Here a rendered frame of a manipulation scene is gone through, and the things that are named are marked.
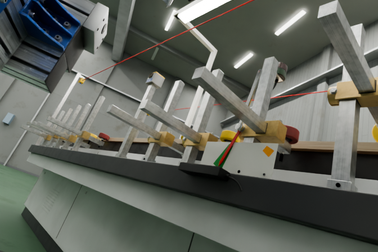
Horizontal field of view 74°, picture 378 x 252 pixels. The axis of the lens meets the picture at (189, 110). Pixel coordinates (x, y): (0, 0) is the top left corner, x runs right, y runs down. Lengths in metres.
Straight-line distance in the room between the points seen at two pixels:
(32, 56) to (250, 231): 0.68
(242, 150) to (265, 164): 0.09
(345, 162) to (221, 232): 0.36
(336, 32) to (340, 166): 0.28
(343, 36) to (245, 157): 0.39
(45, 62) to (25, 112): 11.79
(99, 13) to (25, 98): 11.95
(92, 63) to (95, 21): 12.26
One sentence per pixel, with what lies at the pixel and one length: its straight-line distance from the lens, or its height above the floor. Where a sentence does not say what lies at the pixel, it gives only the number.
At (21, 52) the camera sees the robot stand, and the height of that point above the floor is 0.77.
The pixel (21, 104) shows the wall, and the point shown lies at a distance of 12.60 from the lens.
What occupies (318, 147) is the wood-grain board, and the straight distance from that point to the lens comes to 0.89.
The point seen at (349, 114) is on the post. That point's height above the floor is 0.88.
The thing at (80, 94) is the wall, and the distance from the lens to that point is 12.44.
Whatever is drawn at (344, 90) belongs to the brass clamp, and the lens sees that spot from 0.71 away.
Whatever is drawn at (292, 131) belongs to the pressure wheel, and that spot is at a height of 0.89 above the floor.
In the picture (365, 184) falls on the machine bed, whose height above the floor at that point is 0.78.
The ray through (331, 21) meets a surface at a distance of 0.52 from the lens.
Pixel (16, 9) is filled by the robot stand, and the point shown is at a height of 0.81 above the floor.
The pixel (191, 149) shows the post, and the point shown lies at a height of 0.77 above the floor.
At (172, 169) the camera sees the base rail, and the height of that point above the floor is 0.68.
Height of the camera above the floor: 0.55
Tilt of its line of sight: 22 degrees up
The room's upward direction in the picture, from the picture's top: 20 degrees clockwise
